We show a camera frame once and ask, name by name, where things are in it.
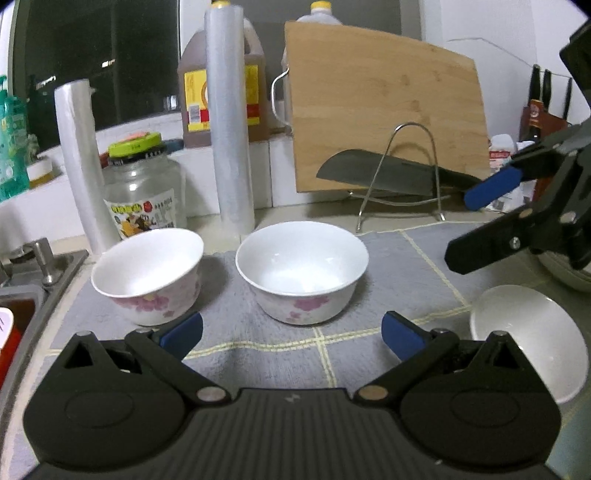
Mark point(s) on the grey checked mat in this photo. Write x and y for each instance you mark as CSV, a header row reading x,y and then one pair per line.
x,y
277,350

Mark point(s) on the white plastic bag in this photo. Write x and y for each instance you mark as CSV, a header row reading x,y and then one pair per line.
x,y
510,198

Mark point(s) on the wooden cutting board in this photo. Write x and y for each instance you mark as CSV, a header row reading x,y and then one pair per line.
x,y
369,92

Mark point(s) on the steel sink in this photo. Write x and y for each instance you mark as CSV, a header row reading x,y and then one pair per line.
x,y
27,295

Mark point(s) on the dark window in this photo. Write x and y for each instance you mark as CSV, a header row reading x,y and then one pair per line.
x,y
115,55

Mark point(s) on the brown oil jug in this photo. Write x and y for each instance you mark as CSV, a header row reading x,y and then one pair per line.
x,y
194,101

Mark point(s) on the clear oil jug yellow cap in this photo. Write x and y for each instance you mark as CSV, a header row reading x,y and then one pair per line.
x,y
318,16

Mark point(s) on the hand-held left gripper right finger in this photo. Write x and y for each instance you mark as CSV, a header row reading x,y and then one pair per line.
x,y
404,337

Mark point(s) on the dark soy sauce bottle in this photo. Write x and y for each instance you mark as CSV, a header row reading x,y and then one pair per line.
x,y
534,120

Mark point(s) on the short plastic bag roll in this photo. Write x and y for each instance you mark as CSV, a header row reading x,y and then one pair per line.
x,y
81,161

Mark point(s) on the brown knife block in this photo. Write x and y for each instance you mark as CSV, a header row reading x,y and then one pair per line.
x,y
554,122

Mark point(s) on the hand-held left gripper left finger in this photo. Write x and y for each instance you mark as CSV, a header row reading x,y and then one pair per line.
x,y
182,334

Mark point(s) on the green detergent bottle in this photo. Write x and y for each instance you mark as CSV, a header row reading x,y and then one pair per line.
x,y
11,147

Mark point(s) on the white bowl with pink flowers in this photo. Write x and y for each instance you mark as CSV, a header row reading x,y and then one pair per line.
x,y
521,323
300,267
147,267

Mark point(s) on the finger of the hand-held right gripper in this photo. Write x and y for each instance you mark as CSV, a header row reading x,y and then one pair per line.
x,y
491,188
485,249

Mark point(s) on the glass jar with green lid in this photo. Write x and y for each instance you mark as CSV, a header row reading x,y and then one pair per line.
x,y
143,194

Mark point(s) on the tall plastic wrap roll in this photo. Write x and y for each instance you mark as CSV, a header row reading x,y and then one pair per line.
x,y
228,138

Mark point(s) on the red and pink basin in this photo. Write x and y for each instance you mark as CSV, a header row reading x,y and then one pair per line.
x,y
7,341

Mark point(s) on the metal sink knob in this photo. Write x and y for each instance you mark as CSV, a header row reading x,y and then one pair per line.
x,y
46,263

